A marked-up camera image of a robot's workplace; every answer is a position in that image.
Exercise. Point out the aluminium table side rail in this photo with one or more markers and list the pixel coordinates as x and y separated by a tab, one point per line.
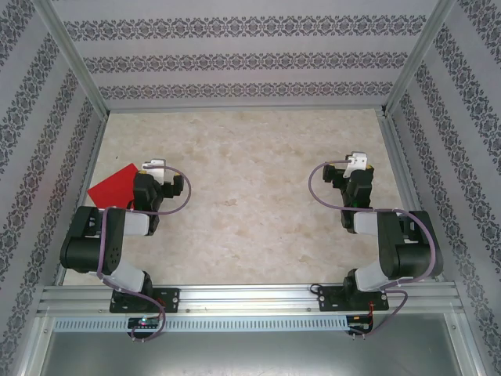
411	196
82	196

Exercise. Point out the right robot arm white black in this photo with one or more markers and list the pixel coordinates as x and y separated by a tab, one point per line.
411	254

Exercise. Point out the red square paper sheet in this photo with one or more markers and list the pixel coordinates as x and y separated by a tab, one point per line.
113	188

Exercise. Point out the aluminium mounting rail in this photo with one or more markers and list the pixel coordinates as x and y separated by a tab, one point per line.
250	297

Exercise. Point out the aluminium frame post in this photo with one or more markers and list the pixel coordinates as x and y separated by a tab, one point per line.
419	55
70	55

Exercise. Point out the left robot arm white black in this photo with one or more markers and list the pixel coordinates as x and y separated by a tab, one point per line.
90	250

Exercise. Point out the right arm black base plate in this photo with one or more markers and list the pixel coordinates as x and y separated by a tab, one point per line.
329	299

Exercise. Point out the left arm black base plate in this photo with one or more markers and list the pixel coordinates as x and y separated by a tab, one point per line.
172	299

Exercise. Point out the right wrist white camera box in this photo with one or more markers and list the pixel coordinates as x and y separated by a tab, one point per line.
359	158

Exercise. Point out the aluminium frame cross beam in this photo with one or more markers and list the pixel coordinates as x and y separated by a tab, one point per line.
242	108

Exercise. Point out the grey sheet metal tray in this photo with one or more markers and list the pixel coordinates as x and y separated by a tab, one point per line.
250	352

